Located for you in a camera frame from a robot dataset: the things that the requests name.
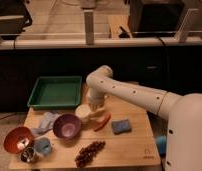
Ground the orange carrot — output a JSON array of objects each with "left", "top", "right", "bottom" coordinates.
[{"left": 93, "top": 113, "right": 111, "bottom": 132}]

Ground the grey blue cloth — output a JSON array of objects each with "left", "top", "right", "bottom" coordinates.
[{"left": 30, "top": 112, "right": 59, "bottom": 137}]

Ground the white cup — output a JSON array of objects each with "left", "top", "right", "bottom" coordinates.
[{"left": 75, "top": 104, "right": 91, "bottom": 123}]

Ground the metal cup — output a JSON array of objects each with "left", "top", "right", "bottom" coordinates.
[{"left": 20, "top": 147, "right": 38, "bottom": 163}]

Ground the green plastic tray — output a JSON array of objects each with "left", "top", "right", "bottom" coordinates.
[{"left": 27, "top": 76, "right": 82, "bottom": 110}]

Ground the blue tape roll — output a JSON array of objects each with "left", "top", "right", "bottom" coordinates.
[{"left": 155, "top": 135, "right": 167, "bottom": 155}]

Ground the red bowl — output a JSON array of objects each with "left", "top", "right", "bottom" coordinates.
[{"left": 3, "top": 126, "right": 34, "bottom": 154}]

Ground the bunch of dark grapes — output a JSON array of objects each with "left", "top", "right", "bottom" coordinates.
[{"left": 74, "top": 141, "right": 106, "bottom": 168}]

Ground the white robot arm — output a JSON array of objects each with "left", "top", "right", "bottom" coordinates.
[{"left": 86, "top": 65, "right": 202, "bottom": 171}]

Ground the wooden table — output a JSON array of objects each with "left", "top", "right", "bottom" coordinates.
[{"left": 9, "top": 81, "right": 161, "bottom": 171}]

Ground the blue sponge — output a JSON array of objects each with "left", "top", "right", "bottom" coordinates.
[{"left": 111, "top": 119, "right": 131, "bottom": 135}]

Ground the metal railing post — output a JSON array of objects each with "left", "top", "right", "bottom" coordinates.
[{"left": 84, "top": 10, "right": 94, "bottom": 45}]

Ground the blue mug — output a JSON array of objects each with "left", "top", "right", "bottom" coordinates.
[{"left": 34, "top": 137, "right": 52, "bottom": 156}]

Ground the purple bowl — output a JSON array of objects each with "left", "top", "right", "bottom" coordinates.
[{"left": 53, "top": 114, "right": 82, "bottom": 140}]

